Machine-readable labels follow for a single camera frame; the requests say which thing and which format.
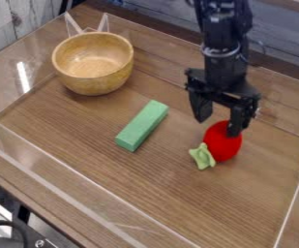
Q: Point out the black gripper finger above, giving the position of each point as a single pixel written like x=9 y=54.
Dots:
x=241 y=113
x=201 y=105

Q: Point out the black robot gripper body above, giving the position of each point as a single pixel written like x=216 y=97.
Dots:
x=221 y=78

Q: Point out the red plush strawberry toy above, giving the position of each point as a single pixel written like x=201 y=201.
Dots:
x=217 y=147

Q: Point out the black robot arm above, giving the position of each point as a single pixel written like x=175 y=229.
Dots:
x=224 y=22

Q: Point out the green rectangular block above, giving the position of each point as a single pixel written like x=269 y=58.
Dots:
x=140 y=126

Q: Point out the wooden bowl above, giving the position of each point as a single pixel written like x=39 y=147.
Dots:
x=93 y=62

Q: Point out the black metal stand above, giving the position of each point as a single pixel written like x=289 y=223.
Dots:
x=41 y=235

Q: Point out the clear acrylic tray wall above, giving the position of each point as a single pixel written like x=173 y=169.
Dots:
x=147 y=199

